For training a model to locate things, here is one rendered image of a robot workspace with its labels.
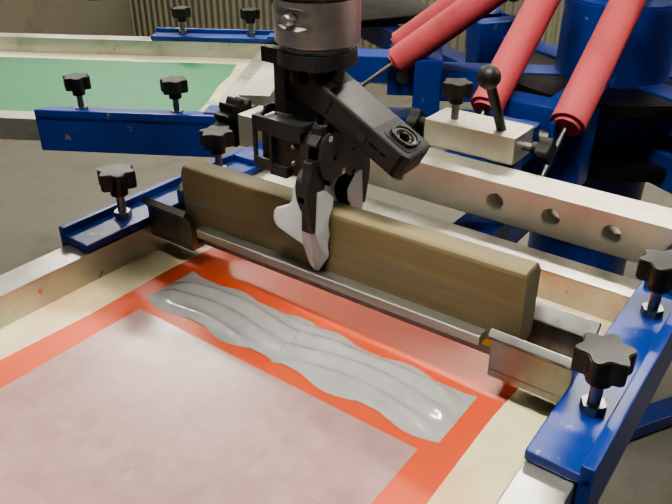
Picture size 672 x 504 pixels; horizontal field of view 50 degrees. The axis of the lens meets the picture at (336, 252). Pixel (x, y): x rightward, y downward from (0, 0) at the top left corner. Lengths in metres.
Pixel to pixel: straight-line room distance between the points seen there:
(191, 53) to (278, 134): 1.09
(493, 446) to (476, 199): 0.35
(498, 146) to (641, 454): 1.33
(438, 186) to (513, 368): 0.33
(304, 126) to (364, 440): 0.27
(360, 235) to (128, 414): 0.26
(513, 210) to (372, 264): 0.24
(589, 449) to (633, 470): 1.48
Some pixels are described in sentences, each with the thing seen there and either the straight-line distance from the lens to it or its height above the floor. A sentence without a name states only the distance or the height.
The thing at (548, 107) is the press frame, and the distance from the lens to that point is 1.10.
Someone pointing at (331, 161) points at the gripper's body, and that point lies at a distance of 0.65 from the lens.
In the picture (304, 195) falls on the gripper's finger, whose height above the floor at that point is 1.11.
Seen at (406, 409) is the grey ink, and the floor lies 0.96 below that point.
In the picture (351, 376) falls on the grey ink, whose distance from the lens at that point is 0.66.
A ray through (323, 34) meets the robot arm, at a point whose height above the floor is 1.24.
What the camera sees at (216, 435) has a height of 0.96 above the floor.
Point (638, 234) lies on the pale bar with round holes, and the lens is 0.81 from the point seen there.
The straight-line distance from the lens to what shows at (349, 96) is 0.63.
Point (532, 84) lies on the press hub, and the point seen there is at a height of 1.02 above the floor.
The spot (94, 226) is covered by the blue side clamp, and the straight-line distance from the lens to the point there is 0.86.
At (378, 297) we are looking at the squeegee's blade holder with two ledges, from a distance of 0.67.
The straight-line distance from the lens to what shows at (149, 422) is 0.64.
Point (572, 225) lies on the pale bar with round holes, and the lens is 0.83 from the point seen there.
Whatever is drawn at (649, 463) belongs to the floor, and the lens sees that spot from 2.07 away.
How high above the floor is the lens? 1.38
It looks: 30 degrees down
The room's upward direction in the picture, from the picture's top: straight up
